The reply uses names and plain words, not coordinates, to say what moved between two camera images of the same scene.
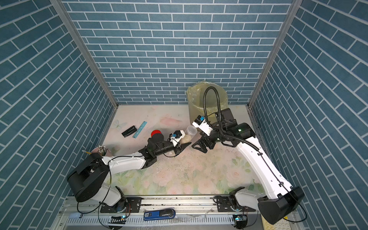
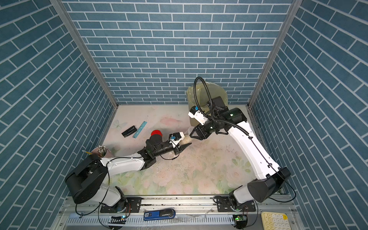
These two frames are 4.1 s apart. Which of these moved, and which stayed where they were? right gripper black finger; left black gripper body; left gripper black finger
Moved: right gripper black finger
Stayed: left gripper black finger; left black gripper body
